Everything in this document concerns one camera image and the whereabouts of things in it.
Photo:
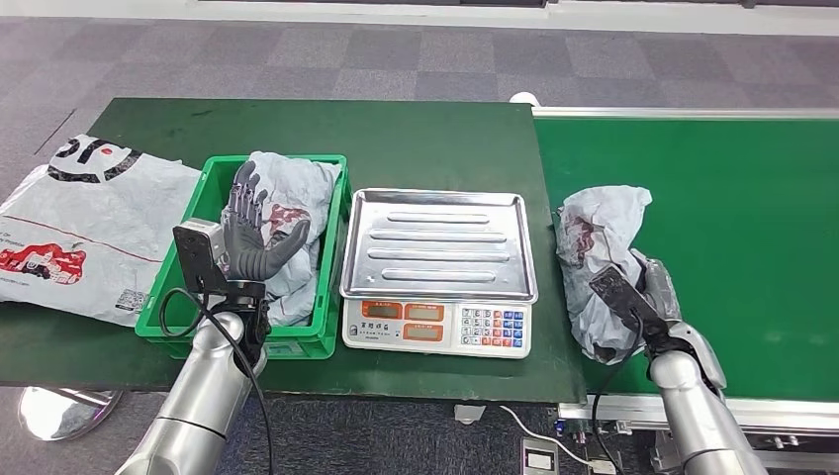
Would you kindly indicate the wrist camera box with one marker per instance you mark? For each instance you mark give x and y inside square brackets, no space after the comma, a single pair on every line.
[196,256]
[626,295]

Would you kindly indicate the large flat grey courier bag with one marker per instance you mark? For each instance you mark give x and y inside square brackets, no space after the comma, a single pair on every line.
[85,210]

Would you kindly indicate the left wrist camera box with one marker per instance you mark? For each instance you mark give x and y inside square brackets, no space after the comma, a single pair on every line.
[196,256]

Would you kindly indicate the grey floor socket box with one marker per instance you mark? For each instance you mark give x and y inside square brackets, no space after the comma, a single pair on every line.
[539,460]

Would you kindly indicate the white table foot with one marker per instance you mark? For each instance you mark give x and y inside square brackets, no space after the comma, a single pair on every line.
[469,414]

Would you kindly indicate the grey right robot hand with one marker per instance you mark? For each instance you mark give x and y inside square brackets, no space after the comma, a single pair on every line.
[662,292]

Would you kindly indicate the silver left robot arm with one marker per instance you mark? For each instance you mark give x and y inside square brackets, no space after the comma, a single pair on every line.
[203,400]

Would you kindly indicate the conveyor control board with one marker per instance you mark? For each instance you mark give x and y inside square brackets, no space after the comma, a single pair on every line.
[590,429]

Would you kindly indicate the steel scale tray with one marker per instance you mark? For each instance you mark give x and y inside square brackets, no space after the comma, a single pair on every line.
[439,242]

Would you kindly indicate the green conveyor belt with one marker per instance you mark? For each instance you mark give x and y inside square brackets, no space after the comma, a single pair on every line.
[754,197]

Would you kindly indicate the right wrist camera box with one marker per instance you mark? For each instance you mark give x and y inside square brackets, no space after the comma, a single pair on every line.
[626,295]

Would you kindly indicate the white electronic scale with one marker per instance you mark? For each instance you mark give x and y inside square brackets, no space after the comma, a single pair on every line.
[491,328]

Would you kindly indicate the white conveyor roller end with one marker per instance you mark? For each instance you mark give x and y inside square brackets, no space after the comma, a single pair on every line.
[524,99]

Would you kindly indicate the green plastic crate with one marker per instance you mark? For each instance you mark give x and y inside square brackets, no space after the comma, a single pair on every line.
[328,282]

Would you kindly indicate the grey courier parcel red print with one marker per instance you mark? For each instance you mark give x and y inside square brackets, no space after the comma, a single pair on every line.
[301,183]
[596,275]
[295,308]

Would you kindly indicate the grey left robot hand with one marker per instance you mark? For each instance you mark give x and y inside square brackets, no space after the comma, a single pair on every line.
[249,249]

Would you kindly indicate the round chrome table base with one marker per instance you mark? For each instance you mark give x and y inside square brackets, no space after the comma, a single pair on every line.
[65,413]

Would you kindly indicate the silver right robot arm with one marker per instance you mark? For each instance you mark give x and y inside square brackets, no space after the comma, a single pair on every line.
[701,406]

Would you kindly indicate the white plug adapter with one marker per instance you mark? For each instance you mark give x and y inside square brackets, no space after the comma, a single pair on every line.
[602,467]

